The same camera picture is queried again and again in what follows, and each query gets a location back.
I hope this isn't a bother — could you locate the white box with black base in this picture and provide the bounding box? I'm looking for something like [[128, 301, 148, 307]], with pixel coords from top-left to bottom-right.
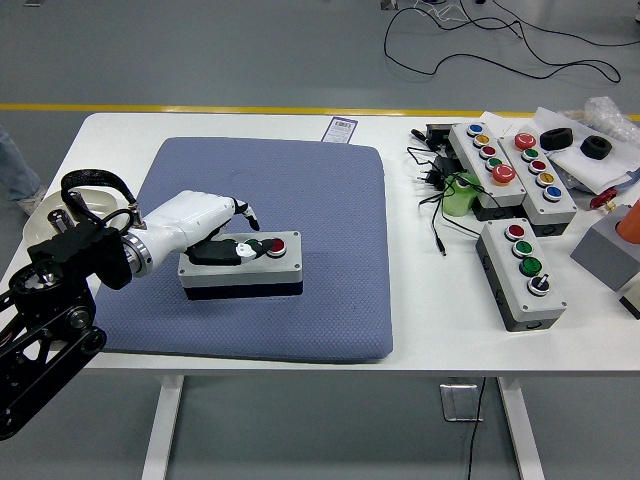
[[618, 272, 640, 321]]

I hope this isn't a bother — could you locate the person's leg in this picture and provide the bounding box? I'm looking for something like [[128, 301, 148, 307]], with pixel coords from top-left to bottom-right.
[[0, 124, 50, 217]]

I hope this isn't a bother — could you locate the grey block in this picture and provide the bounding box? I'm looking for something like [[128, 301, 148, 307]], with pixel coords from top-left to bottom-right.
[[569, 204, 640, 294]]

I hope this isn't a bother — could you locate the black cable under table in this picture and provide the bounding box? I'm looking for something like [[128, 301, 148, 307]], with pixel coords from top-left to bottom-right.
[[465, 375, 489, 480]]

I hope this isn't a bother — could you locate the metal floor socket plate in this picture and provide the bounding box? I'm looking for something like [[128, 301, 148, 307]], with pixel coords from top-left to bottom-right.
[[439, 382, 485, 424]]

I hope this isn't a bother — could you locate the small black device box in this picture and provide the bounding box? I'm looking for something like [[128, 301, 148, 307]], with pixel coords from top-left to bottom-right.
[[424, 123, 457, 151]]

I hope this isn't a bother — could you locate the grey four-button control box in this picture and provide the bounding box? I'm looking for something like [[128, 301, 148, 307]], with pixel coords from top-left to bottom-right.
[[178, 230, 305, 302], [474, 218, 569, 334]]

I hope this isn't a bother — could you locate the black foam ring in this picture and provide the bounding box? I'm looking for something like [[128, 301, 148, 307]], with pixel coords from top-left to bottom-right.
[[579, 134, 613, 160], [538, 127, 575, 151]]

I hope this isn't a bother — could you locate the black floor cable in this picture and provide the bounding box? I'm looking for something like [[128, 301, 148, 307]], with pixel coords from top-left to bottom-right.
[[383, 4, 622, 84], [492, 0, 640, 49]]

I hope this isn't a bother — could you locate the white shallow dish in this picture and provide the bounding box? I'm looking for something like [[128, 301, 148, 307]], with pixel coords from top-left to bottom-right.
[[22, 185, 119, 246]]

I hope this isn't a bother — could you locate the loose red mushroom button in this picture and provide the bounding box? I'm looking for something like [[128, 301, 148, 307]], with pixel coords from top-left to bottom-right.
[[588, 188, 621, 214]]

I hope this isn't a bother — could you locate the white paper sheet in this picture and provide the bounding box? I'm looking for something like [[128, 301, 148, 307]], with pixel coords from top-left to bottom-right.
[[479, 110, 539, 136]]

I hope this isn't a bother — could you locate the orange cone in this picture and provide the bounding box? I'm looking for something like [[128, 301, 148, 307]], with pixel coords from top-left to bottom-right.
[[615, 197, 640, 246]]

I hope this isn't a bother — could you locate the clear bubble wrap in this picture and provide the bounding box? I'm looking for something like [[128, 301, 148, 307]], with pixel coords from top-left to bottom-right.
[[582, 95, 640, 146]]

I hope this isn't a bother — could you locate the grey five-button control box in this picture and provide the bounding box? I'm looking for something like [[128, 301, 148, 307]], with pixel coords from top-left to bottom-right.
[[498, 130, 579, 238], [448, 121, 528, 222]]

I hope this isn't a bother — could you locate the yellow floor tape line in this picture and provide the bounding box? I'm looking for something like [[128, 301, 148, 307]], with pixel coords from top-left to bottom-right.
[[0, 102, 640, 120]]

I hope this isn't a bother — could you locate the blue-grey textured mat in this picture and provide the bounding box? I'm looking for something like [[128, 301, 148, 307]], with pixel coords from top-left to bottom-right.
[[94, 136, 395, 365]]

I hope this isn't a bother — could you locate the black power adapter with cable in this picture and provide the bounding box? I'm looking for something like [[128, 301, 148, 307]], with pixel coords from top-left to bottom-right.
[[405, 144, 501, 259]]

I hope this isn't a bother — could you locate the purple-edged label card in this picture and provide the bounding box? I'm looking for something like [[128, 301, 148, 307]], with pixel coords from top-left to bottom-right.
[[321, 116, 360, 145]]

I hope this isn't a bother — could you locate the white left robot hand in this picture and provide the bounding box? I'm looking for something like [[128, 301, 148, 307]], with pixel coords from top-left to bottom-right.
[[137, 189, 277, 269]]

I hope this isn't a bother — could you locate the white table leg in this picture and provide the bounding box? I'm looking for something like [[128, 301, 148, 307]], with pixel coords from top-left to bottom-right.
[[141, 374, 185, 480], [497, 375, 546, 480]]

